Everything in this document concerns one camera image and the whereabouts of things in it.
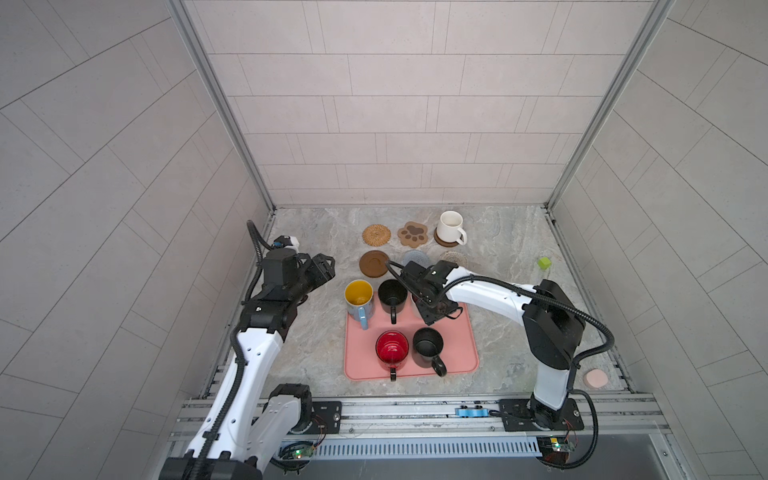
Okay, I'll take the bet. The pink round coaster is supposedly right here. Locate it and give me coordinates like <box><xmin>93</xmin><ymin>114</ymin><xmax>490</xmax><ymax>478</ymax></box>
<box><xmin>583</xmin><ymin>368</ymin><xmax>610</xmax><ymax>389</ymax></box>

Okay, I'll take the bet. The grey felt round coaster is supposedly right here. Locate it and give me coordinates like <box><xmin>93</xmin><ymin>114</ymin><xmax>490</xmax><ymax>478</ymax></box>
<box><xmin>402</xmin><ymin>249</ymin><xmax>432</xmax><ymax>268</ymax></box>

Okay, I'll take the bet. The white lace coaster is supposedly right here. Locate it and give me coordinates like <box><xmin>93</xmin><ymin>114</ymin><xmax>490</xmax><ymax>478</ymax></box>
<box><xmin>440</xmin><ymin>251</ymin><xmax>470</xmax><ymax>269</ymax></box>

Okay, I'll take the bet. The blue mug yellow inside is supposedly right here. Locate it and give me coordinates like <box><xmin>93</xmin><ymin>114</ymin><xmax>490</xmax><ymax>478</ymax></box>
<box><xmin>344</xmin><ymin>280</ymin><xmax>375</xmax><ymax>330</ymax></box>

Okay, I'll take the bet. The brown wooden coaster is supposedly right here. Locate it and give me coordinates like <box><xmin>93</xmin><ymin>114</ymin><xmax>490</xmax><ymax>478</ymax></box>
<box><xmin>433</xmin><ymin>229</ymin><xmax>461</xmax><ymax>248</ymax></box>
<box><xmin>359</xmin><ymin>250</ymin><xmax>389</xmax><ymax>278</ymax></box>

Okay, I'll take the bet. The left circuit board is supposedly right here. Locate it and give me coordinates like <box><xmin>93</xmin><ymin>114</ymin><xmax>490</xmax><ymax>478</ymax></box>
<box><xmin>278</xmin><ymin>441</ymin><xmax>316</xmax><ymax>461</ymax></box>

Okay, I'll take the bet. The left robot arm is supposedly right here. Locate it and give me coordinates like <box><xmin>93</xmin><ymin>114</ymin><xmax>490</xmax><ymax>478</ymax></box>
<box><xmin>159</xmin><ymin>221</ymin><xmax>335</xmax><ymax>479</ymax></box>

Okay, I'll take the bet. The blue clamp on rail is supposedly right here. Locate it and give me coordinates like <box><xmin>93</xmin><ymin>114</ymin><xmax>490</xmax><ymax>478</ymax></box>
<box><xmin>455</xmin><ymin>405</ymin><xmax>490</xmax><ymax>418</ymax></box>

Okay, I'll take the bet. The black mug front row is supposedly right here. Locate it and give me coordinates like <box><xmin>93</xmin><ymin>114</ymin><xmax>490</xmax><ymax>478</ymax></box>
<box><xmin>412</xmin><ymin>327</ymin><xmax>447</xmax><ymax>377</ymax></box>

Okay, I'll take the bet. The cork paw print coaster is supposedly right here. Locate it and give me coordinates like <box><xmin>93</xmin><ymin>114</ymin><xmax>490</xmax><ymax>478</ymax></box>
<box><xmin>397</xmin><ymin>221</ymin><xmax>429</xmax><ymax>248</ymax></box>

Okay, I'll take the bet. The black mug back row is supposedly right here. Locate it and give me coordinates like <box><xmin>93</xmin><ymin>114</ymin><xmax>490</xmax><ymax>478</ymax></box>
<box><xmin>378</xmin><ymin>279</ymin><xmax>408</xmax><ymax>325</ymax></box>

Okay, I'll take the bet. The red mug front row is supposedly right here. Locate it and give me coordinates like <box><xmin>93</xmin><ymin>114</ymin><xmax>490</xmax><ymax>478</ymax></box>
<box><xmin>375</xmin><ymin>330</ymin><xmax>410</xmax><ymax>382</ymax></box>

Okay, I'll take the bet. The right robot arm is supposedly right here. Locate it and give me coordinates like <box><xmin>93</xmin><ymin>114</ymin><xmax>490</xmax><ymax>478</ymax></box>
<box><xmin>385</xmin><ymin>260</ymin><xmax>615</xmax><ymax>430</ymax></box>

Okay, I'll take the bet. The aluminium mounting rail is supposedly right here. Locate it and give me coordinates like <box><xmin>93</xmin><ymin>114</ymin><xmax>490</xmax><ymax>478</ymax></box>
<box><xmin>167</xmin><ymin>392</ymin><xmax>670</xmax><ymax>443</ymax></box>

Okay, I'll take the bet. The pink silicone tray mat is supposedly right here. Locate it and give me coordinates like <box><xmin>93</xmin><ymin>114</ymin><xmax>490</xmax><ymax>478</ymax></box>
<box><xmin>344</xmin><ymin>300</ymin><xmax>479</xmax><ymax>381</ymax></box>

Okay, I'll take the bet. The white mug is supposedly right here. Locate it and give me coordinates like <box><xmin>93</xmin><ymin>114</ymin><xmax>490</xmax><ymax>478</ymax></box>
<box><xmin>436</xmin><ymin>211</ymin><xmax>468</xmax><ymax>245</ymax></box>

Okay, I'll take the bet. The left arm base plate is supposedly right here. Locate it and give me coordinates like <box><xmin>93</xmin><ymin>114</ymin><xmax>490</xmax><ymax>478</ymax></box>
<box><xmin>289</xmin><ymin>401</ymin><xmax>343</xmax><ymax>435</ymax></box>

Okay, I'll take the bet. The woven rattan coaster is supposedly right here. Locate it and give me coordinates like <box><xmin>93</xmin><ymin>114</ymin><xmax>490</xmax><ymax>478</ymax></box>
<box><xmin>362</xmin><ymin>224</ymin><xmax>391</xmax><ymax>247</ymax></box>

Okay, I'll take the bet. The circuit board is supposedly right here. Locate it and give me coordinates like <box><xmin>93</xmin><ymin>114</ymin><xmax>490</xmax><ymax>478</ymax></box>
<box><xmin>278</xmin><ymin>441</ymin><xmax>316</xmax><ymax>461</ymax></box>
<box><xmin>537</xmin><ymin>436</ymin><xmax>579</xmax><ymax>462</ymax></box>

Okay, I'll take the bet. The right circuit board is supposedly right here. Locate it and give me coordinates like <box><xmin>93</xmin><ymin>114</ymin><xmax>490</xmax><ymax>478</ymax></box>
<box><xmin>537</xmin><ymin>436</ymin><xmax>579</xmax><ymax>462</ymax></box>

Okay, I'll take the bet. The black mug row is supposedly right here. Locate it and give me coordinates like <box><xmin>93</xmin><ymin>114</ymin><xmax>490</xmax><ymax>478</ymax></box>
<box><xmin>378</xmin><ymin>279</ymin><xmax>408</xmax><ymax>325</ymax></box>
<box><xmin>412</xmin><ymin>327</ymin><xmax>447</xmax><ymax>377</ymax></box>

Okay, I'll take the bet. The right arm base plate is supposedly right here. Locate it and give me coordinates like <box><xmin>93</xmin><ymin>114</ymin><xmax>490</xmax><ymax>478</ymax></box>
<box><xmin>499</xmin><ymin>398</ymin><xmax>585</xmax><ymax>432</ymax></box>

